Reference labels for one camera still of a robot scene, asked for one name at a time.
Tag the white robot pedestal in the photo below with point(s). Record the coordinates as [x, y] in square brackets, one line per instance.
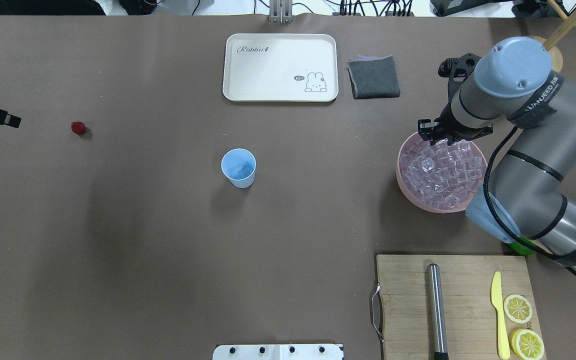
[288, 351]

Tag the lemon slice lower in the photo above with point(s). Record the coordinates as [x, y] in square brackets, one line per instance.
[527, 344]

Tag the pink bowl of ice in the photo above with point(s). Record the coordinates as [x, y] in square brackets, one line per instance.
[440, 178]

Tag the blue plastic cup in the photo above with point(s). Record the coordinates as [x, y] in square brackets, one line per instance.
[239, 166]

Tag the lemon slice upper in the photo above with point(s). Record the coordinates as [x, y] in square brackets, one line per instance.
[518, 308]

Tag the metal rod with black tip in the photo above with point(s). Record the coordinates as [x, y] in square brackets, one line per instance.
[437, 314]

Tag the lemon slice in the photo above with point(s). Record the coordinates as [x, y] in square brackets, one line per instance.
[527, 344]
[518, 308]

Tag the cream rabbit tray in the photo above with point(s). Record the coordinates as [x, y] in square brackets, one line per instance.
[280, 67]

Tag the wooden cutting board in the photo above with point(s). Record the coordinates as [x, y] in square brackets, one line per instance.
[405, 315]

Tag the yellow plastic knife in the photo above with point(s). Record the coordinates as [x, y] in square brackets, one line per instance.
[496, 299]

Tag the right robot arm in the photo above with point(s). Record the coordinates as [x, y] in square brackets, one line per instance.
[519, 197]

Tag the red strawberry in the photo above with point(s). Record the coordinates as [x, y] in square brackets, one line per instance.
[78, 128]

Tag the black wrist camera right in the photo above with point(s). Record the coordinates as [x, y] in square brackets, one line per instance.
[456, 70]

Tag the aluminium frame post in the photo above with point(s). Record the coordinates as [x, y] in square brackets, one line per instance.
[280, 11]

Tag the grey folded cloth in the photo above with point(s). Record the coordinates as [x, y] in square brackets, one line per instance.
[374, 77]

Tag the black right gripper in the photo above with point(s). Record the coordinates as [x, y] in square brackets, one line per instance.
[446, 125]

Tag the green lime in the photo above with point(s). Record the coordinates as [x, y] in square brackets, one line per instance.
[520, 249]

